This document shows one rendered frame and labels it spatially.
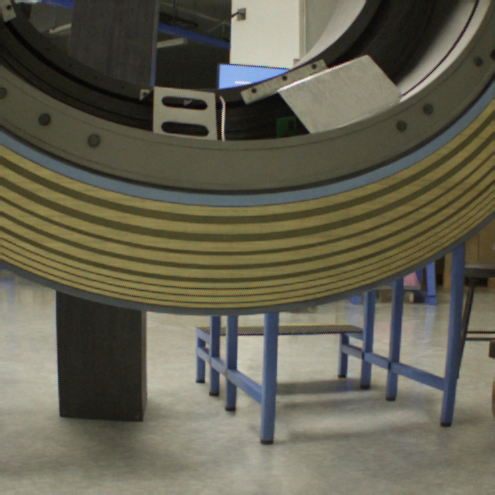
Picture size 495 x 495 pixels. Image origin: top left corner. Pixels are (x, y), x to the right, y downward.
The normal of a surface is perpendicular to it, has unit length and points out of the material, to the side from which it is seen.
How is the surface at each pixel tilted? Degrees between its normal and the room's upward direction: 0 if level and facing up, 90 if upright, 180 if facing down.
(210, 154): 90
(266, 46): 90
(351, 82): 61
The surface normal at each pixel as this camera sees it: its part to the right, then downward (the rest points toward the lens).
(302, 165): 0.25, 0.04
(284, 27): -0.59, 0.01
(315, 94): -0.02, -0.46
